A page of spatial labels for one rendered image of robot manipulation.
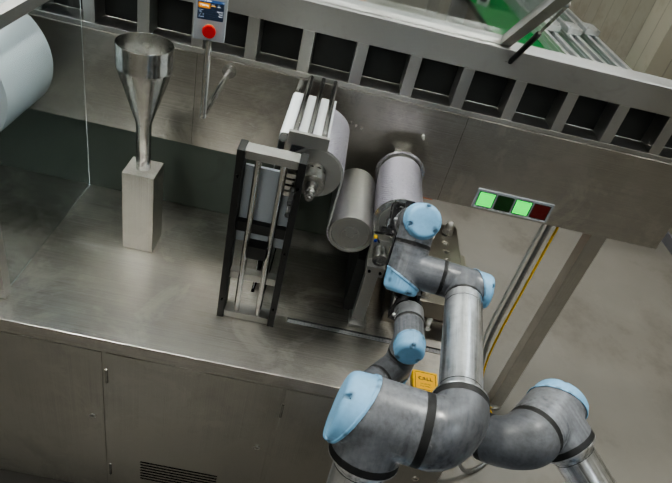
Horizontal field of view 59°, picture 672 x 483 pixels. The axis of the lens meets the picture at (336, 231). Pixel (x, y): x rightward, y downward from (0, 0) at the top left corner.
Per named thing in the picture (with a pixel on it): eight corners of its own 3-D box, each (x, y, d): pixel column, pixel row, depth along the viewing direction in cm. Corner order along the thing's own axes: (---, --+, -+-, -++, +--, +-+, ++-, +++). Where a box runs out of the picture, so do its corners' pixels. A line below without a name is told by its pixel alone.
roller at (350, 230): (324, 247, 163) (333, 212, 156) (332, 196, 184) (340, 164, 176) (366, 256, 164) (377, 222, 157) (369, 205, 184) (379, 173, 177)
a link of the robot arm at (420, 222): (400, 236, 118) (412, 195, 119) (391, 237, 129) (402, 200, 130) (437, 247, 119) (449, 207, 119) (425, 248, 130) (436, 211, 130)
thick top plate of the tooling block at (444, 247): (407, 313, 171) (413, 298, 167) (405, 231, 203) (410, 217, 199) (460, 324, 172) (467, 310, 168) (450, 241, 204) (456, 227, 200)
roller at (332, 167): (282, 189, 154) (291, 143, 146) (296, 144, 174) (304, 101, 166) (335, 201, 155) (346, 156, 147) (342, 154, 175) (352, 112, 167)
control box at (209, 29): (191, 41, 131) (194, -5, 125) (194, 30, 136) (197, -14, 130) (223, 46, 132) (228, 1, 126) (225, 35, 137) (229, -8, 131)
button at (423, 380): (410, 394, 157) (413, 389, 155) (410, 374, 162) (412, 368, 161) (436, 400, 157) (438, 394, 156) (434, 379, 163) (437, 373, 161)
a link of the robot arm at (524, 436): (535, 505, 108) (341, 416, 142) (561, 469, 116) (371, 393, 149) (533, 453, 105) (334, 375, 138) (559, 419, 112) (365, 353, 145)
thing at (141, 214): (110, 250, 176) (105, 70, 142) (128, 222, 187) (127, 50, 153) (157, 260, 176) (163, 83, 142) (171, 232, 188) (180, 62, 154)
